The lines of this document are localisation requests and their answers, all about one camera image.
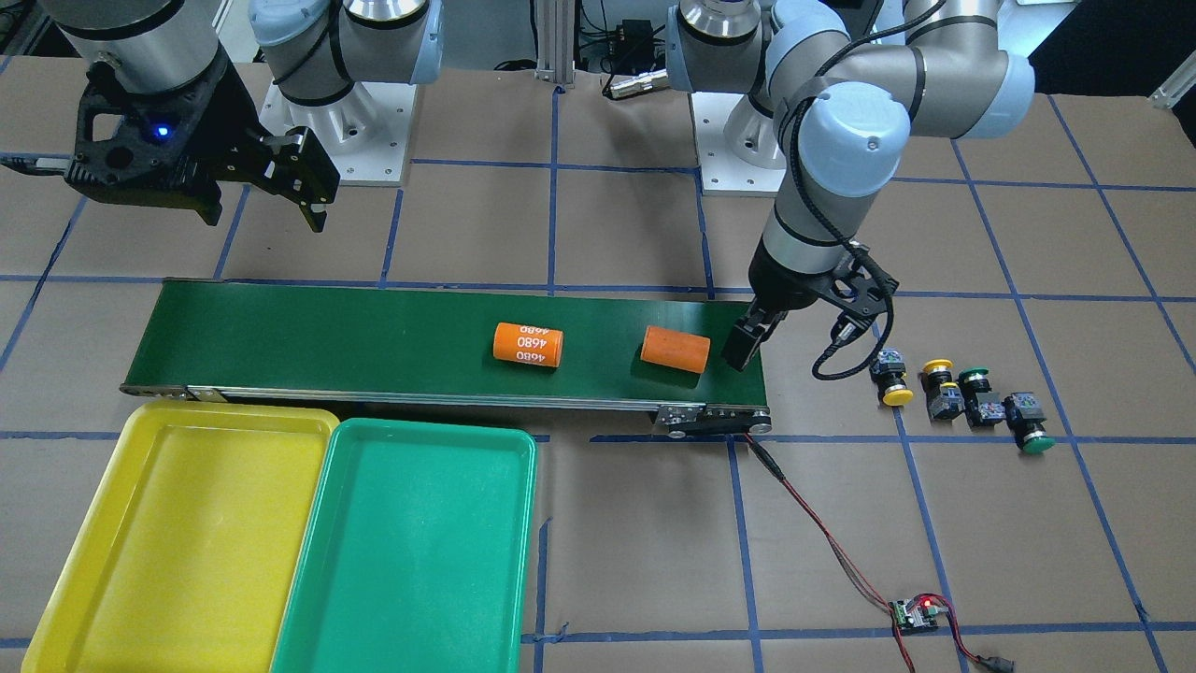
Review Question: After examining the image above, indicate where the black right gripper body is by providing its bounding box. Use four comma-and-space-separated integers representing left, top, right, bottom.
65, 48, 281, 226

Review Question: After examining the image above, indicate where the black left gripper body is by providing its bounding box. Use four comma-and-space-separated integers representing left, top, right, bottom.
748, 241, 850, 323

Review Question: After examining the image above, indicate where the plain orange cylinder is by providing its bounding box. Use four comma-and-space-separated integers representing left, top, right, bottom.
640, 324, 712, 375

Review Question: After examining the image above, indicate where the yellow push button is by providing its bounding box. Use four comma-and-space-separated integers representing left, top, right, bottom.
921, 357, 966, 422
868, 348, 915, 408

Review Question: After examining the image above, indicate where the orange cylinder marked 4680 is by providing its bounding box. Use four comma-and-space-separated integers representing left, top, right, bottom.
492, 322, 565, 369

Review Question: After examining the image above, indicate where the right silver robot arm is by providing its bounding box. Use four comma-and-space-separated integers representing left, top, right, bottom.
4, 1, 443, 233

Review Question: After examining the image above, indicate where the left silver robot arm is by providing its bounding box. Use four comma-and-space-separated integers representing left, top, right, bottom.
666, 1, 1035, 371

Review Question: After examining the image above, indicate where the green conveyor belt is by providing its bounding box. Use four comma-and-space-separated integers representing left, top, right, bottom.
121, 279, 773, 438

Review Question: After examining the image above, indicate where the green push button middle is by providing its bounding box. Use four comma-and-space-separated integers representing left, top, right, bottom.
956, 367, 1005, 427

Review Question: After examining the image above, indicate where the green push button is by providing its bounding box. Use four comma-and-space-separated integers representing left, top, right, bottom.
1003, 392, 1056, 455
956, 367, 1005, 427

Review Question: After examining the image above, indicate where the green push button outer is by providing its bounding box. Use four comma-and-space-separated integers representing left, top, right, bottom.
1003, 392, 1056, 455

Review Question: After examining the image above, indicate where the small motor controller board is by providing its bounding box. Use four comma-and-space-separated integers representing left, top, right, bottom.
889, 593, 951, 636

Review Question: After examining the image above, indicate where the green plastic tray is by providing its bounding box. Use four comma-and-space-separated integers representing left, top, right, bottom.
271, 418, 537, 672

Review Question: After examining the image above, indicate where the yellow plastic tray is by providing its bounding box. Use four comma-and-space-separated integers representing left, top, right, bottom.
22, 400, 338, 672

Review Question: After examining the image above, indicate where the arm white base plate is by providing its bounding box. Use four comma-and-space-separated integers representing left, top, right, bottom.
691, 93, 786, 196
260, 82, 421, 188

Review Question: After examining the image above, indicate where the aluminium frame post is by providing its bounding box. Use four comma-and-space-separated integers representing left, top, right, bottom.
531, 0, 579, 90

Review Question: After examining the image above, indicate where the red black controller cable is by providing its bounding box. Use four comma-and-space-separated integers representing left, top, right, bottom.
745, 433, 1018, 673

